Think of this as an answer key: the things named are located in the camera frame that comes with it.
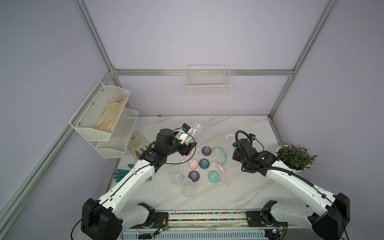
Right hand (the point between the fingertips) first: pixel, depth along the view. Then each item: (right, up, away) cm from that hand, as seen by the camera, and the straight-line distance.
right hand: (239, 154), depth 80 cm
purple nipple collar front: (-25, -13, +6) cm, 29 cm away
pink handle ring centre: (-7, -10, +10) cm, 16 cm away
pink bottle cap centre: (-26, -8, +10) cm, 29 cm away
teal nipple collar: (-19, -7, +11) cm, 23 cm away
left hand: (-28, +8, -3) cm, 29 cm away
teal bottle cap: (-14, -13, +4) cm, 20 cm away
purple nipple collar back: (-17, -1, +17) cm, 24 cm away
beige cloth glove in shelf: (-71, +19, -3) cm, 73 cm away
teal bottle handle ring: (-7, -1, +13) cm, 15 cm away
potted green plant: (+28, -1, -4) cm, 28 cm away
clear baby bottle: (-34, -10, -4) cm, 36 cm away
